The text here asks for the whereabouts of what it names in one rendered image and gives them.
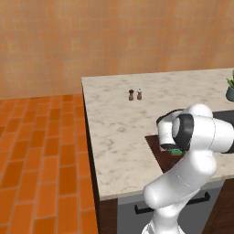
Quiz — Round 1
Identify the green sponge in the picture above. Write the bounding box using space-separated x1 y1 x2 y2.
169 148 185 156

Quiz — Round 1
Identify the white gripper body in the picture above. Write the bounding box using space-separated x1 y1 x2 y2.
158 130 176 148

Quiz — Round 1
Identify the dark brown cupboard door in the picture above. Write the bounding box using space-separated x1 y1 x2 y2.
201 177 234 234

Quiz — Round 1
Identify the green plant in dark pot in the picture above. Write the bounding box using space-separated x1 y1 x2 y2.
225 69 234 103

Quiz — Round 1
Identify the dark brown counter side panel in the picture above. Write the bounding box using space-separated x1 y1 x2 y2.
81 81 119 234

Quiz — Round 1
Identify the grey drawer front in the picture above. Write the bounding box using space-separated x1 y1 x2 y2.
117 183 224 234

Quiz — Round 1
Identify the black drawer handle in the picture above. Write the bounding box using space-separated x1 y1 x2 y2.
133 191 211 215

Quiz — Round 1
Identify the dark brown cutting board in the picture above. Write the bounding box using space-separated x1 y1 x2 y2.
144 133 185 175

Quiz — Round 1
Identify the black hob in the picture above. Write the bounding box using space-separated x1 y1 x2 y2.
212 109 234 154

